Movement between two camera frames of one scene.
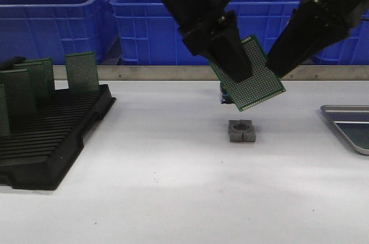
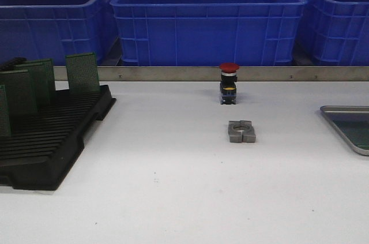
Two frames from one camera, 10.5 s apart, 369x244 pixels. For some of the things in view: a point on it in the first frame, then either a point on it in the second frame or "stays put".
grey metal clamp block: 241,131 stays put
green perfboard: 263,84 to 357,132
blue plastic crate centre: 146,32 stays put
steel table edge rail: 204,72 stays put
